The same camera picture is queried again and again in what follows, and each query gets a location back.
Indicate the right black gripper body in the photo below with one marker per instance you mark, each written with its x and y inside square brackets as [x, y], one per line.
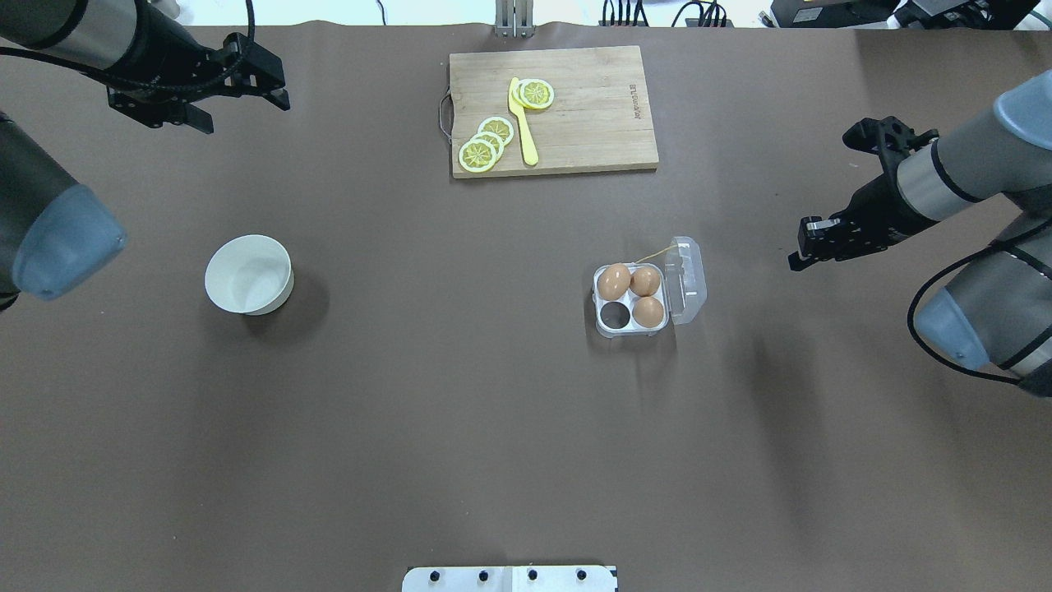
[877, 203]

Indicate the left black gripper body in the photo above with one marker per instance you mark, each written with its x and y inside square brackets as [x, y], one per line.
[171, 43]

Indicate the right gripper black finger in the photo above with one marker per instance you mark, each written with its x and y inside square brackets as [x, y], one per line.
[802, 259]

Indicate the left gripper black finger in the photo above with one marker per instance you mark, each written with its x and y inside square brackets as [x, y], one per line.
[276, 95]

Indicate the brown egg from bowl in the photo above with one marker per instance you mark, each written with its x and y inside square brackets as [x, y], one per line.
[613, 282]

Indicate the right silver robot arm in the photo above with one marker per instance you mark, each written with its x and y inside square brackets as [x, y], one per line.
[986, 315]

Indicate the brown egg in box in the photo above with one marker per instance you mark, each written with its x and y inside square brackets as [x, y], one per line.
[648, 312]
[645, 281]

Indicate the clear plastic egg box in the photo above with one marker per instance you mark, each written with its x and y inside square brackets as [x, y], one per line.
[683, 291]

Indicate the white ceramic bowl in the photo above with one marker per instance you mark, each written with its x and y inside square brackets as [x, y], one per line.
[251, 275]

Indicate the lemon slice middle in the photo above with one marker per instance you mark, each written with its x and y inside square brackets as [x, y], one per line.
[494, 140]

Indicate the wooden cutting board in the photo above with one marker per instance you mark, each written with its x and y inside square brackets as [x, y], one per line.
[599, 121]

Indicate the lemon slice near knife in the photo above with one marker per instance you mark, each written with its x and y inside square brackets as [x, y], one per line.
[534, 93]

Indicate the yellow plastic knife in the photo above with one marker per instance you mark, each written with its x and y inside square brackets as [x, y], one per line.
[529, 150]

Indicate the black power strip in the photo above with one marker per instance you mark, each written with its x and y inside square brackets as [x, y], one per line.
[685, 14]

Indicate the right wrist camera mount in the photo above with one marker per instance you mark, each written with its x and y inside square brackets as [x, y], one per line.
[889, 139]

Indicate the aluminium frame post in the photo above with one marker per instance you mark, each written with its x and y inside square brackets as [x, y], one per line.
[514, 19]

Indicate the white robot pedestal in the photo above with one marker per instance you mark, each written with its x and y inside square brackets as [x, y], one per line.
[512, 578]

